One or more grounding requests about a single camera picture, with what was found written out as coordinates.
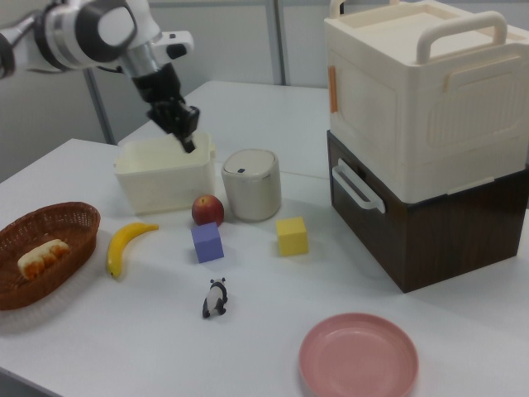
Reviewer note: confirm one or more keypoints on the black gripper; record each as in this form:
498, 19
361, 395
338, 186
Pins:
159, 89

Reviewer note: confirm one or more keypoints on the cream trash can with lid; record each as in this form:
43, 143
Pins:
252, 194

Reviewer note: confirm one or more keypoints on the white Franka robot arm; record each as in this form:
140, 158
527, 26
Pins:
74, 37

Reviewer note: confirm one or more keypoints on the white square plastic bin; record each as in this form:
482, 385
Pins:
165, 186

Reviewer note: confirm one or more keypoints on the red apple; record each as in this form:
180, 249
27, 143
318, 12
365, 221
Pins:
206, 211

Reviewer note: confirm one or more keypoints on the purple foam cube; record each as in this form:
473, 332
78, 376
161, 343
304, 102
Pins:
206, 246

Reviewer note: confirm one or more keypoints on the yellow banana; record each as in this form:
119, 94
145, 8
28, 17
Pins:
120, 244

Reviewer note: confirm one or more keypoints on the brown wicker basket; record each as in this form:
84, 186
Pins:
62, 223

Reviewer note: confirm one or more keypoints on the yellow foam cube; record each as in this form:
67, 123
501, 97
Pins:
292, 237

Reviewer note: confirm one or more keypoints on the panda figurine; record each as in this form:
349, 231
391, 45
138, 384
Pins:
215, 297

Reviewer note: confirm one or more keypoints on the bread slice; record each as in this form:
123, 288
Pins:
41, 258

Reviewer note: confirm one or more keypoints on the cream and brown wooden cabinet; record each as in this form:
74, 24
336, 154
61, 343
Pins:
413, 103

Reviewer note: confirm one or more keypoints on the dark brown wooden drawer box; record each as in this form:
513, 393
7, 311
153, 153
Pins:
446, 240

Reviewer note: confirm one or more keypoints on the pink plate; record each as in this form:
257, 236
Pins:
357, 360

